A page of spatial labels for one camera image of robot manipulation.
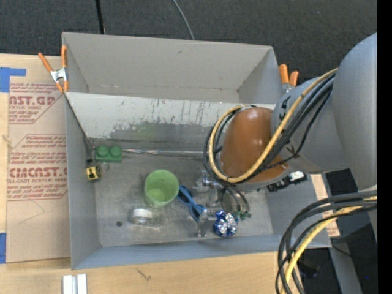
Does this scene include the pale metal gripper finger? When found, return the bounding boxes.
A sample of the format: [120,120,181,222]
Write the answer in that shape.
[197,209,216,238]

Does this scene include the blue and silver foil ball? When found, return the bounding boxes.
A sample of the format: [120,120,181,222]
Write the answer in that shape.
[212,210,239,238]

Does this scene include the blue sunglasses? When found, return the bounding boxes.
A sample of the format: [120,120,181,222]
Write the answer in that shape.
[177,184,209,224]

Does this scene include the green plastic cup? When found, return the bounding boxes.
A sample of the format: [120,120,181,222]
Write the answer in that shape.
[143,168,181,209]

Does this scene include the clear jar with white lid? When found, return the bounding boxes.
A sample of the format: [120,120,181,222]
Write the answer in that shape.
[127,206,164,227]

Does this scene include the green toy brick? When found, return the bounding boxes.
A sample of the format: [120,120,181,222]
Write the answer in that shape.
[95,145,123,164]

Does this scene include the yellow and black tape measure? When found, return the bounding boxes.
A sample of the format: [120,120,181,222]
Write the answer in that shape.
[86,163,110,183]

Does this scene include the grey metal bin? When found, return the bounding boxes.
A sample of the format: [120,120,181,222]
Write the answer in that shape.
[61,31,332,271]

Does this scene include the brown cardboard board red print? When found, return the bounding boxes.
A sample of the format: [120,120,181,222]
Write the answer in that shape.
[0,53,72,264]

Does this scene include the black cylinder on white bracket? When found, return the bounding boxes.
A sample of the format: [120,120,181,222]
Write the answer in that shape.
[266,171,309,193]

